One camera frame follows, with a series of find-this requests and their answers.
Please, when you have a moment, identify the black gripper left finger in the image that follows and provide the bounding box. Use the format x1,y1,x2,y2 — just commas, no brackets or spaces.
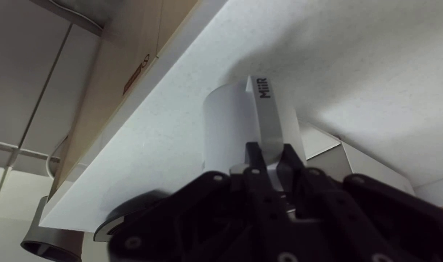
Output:
107,140,301,262

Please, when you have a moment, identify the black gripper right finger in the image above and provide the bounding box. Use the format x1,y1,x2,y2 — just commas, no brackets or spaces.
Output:
276,143,443,262

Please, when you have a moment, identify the white mug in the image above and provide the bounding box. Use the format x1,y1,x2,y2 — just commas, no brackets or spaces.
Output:
202,74,308,178

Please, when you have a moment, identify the grey trash bin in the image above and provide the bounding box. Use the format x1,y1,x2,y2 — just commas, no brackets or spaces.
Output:
19,194,88,262

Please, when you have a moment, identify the beige cabinet door with handle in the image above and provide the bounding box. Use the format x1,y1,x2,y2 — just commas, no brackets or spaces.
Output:
50,0,199,192

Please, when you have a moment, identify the cabinet door handle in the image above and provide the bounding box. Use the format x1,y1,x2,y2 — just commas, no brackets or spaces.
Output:
122,53,153,96

